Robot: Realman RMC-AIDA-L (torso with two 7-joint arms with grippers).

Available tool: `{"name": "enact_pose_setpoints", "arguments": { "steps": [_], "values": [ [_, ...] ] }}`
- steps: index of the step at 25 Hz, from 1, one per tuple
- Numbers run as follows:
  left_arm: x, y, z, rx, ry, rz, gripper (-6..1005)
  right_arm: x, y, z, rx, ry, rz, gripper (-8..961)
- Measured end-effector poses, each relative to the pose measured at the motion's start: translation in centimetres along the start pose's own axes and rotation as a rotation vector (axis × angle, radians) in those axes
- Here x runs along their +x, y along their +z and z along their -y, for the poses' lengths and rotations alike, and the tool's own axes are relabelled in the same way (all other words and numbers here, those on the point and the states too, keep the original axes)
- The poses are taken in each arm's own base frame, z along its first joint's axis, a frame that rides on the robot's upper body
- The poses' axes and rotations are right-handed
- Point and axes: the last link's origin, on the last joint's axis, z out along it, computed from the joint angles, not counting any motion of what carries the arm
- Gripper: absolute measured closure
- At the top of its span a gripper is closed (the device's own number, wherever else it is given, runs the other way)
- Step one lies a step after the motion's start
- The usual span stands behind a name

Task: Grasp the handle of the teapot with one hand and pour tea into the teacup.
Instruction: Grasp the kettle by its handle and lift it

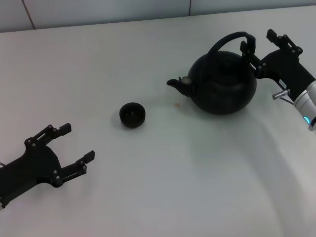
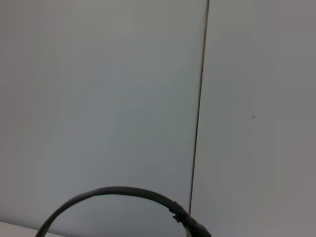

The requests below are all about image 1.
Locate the black round teapot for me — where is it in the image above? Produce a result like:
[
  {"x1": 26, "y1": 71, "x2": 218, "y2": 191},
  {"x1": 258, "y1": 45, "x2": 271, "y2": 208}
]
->
[{"x1": 166, "y1": 31, "x2": 257, "y2": 115}]

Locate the small black teacup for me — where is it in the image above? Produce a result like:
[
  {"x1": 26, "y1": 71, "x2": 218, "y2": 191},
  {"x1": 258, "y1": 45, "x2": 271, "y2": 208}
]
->
[{"x1": 119, "y1": 102, "x2": 146, "y2": 129}]

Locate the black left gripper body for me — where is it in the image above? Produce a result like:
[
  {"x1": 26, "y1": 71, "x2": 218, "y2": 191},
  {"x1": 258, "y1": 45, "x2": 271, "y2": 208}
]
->
[{"x1": 0, "y1": 139, "x2": 64, "y2": 207}]

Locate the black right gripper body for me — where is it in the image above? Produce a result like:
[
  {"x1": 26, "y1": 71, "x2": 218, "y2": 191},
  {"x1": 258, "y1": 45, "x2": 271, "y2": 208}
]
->
[{"x1": 254, "y1": 48, "x2": 316, "y2": 102}]

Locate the grey cable with silver plug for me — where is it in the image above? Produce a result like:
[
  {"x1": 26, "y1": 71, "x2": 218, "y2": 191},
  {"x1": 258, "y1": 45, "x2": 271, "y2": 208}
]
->
[{"x1": 272, "y1": 89, "x2": 297, "y2": 106}]

